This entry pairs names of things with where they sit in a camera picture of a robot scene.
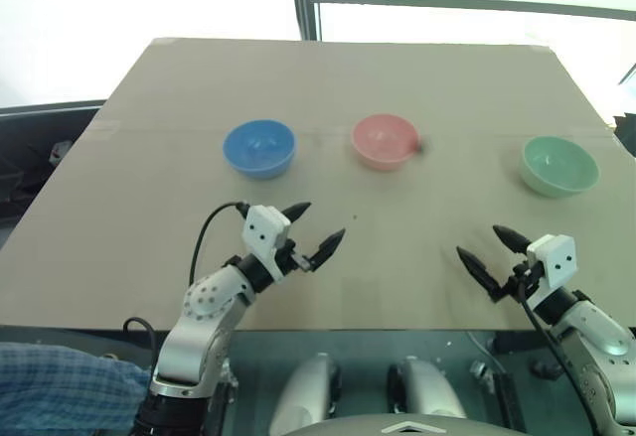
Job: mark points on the silver right robot leg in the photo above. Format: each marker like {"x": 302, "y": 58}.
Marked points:
{"x": 427, "y": 389}

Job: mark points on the red bowl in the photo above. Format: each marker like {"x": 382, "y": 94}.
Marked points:
{"x": 383, "y": 140}

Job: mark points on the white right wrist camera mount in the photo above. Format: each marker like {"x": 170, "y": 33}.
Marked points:
{"x": 556, "y": 257}

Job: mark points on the dark window frame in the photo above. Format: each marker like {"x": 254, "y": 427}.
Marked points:
{"x": 308, "y": 14}

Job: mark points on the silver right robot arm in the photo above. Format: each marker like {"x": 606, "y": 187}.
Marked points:
{"x": 596, "y": 351}

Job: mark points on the grey robot torso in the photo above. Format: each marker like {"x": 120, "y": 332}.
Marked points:
{"x": 397, "y": 426}

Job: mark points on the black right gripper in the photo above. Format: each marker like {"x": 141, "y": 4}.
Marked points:
{"x": 526, "y": 277}

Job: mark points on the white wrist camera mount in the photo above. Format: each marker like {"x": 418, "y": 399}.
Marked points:
{"x": 556, "y": 257}
{"x": 263, "y": 230}

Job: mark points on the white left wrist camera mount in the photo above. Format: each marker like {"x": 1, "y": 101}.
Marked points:
{"x": 263, "y": 230}

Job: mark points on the silver robot leg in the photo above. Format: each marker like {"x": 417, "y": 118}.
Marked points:
{"x": 427, "y": 389}
{"x": 305, "y": 391}

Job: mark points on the blue checked cloth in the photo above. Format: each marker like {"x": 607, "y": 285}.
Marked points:
{"x": 64, "y": 391}

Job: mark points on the black bar under table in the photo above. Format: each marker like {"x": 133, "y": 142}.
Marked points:
{"x": 509, "y": 401}

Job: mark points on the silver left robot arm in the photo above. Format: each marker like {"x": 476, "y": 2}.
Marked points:
{"x": 199, "y": 327}

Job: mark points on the green bowl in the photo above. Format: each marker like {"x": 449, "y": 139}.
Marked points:
{"x": 559, "y": 168}

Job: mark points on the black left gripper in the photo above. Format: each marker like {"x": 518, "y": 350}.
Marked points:
{"x": 292, "y": 254}

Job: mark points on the brown cardboard table cover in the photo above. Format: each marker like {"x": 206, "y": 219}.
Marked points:
{"x": 149, "y": 207}

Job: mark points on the silver left robot leg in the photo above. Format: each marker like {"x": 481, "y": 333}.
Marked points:
{"x": 305, "y": 391}

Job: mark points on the blue bowl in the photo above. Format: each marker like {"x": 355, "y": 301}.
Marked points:
{"x": 258, "y": 150}

